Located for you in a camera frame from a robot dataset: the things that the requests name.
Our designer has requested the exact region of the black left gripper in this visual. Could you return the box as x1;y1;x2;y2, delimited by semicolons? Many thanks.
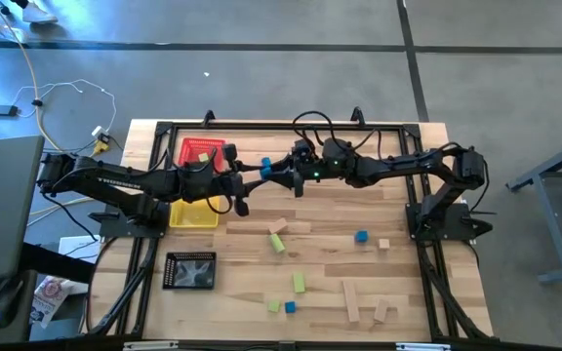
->
215;163;268;218

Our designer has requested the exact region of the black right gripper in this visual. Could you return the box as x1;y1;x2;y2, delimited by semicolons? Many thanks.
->
269;154;330;199

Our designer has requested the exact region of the short wooden block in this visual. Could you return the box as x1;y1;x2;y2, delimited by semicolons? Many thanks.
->
267;217;289;235
373;298;390;324

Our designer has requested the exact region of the long wooden block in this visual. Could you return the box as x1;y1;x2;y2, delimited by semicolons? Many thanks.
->
341;280;361;324

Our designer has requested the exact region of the red plastic basket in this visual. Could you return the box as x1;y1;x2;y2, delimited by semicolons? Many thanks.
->
178;137;227;173

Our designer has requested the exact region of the yellow plastic basket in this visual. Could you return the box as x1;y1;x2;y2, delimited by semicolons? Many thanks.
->
168;194;221;229

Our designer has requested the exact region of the black plastic basket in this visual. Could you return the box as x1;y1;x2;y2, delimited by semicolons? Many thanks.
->
162;251;218;291

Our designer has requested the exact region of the white paper sheet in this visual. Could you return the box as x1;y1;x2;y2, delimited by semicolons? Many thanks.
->
59;235;104;259

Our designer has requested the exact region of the black desk support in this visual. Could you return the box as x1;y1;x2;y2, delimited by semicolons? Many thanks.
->
20;242;95;285

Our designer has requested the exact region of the printed paper bag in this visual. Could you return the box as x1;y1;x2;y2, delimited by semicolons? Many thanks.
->
29;275;87;329

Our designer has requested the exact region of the gray desk top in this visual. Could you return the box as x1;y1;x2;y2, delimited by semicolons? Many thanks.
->
0;135;46;285

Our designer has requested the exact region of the person's foot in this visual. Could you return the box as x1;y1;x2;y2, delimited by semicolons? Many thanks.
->
0;23;28;44
20;0;60;24

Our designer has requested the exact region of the black computer mouse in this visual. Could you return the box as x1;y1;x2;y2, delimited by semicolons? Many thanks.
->
0;277;24;329

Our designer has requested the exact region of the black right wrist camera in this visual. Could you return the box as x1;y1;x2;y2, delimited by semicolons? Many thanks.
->
293;139;317;165

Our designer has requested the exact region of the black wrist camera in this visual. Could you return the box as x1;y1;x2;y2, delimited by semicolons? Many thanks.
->
293;139;317;165
221;143;239;165

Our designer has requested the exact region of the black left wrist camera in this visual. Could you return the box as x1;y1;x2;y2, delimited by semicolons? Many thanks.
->
221;143;239;165

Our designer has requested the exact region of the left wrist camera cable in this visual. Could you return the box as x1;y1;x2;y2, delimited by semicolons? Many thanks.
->
205;194;236;215

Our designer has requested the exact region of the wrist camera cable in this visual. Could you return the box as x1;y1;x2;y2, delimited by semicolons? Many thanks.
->
292;110;360;147
205;194;236;215

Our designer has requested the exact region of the black aluminium table frame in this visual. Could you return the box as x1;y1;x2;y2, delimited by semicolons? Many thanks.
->
85;106;496;342

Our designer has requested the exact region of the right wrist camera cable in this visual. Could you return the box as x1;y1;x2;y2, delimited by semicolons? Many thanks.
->
292;110;360;147

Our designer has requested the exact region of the white floor cable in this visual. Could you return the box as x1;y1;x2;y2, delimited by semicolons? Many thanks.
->
11;78;117;136

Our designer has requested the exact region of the black floor cable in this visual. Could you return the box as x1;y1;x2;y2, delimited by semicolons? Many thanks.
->
41;192;101;243

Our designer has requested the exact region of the silver metal bracket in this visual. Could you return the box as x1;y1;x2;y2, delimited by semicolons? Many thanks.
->
395;342;452;351
123;340;180;351

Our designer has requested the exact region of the yellow floor cable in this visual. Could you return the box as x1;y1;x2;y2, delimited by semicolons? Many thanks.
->
0;2;97;157

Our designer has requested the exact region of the gray metal table frame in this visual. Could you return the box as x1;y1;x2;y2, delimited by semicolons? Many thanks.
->
504;134;562;287

